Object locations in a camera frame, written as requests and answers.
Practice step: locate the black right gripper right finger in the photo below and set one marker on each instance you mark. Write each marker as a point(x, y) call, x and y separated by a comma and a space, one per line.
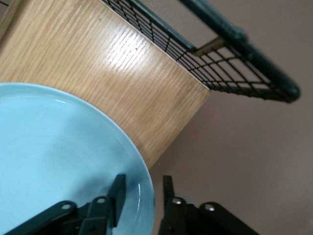
point(171, 215)

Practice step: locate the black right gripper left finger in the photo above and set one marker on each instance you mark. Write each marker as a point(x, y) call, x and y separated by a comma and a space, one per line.
point(117, 195)

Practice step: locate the light blue round plate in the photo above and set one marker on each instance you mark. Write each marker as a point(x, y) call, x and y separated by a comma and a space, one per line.
point(61, 147)

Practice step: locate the light wooden board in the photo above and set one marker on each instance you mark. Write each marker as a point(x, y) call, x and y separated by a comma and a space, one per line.
point(97, 61)

